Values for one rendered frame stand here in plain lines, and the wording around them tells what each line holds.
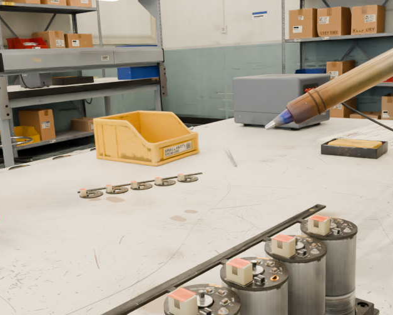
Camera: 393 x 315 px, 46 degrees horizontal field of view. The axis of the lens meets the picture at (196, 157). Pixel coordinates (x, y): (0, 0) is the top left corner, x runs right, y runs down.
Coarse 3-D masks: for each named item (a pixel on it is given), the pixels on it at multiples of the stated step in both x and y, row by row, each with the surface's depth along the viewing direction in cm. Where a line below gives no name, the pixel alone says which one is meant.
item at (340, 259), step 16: (320, 240) 20; (336, 240) 20; (352, 240) 20; (336, 256) 20; (352, 256) 20; (336, 272) 20; (352, 272) 20; (336, 288) 20; (352, 288) 21; (336, 304) 20; (352, 304) 21
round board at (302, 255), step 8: (304, 240) 19; (312, 240) 19; (264, 248) 19; (304, 248) 19; (312, 248) 19; (320, 248) 19; (272, 256) 18; (280, 256) 18; (296, 256) 18; (304, 256) 18; (312, 256) 18; (320, 256) 18
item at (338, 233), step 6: (306, 222) 21; (336, 222) 21; (342, 222) 21; (348, 222) 21; (300, 228) 21; (306, 228) 21; (336, 228) 20; (342, 228) 21; (354, 228) 20; (312, 234) 20; (318, 234) 20; (330, 234) 20; (336, 234) 20; (342, 234) 20; (348, 234) 20; (354, 234) 20
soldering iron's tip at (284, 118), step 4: (284, 112) 15; (288, 112) 15; (280, 116) 15; (284, 116) 15; (288, 116) 15; (276, 120) 15; (280, 120) 15; (284, 120) 15; (288, 120) 15; (292, 120) 15; (268, 124) 15; (272, 124) 15; (276, 124) 15; (280, 124) 15; (284, 124) 15; (268, 128) 15
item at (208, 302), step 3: (198, 297) 15; (207, 297) 15; (210, 297) 15; (198, 300) 15; (207, 300) 15; (210, 300) 15; (198, 303) 15; (201, 303) 15; (204, 303) 15; (207, 303) 15; (210, 303) 15; (213, 303) 15; (198, 306) 15; (201, 306) 15; (204, 306) 15; (207, 306) 15; (210, 306) 15
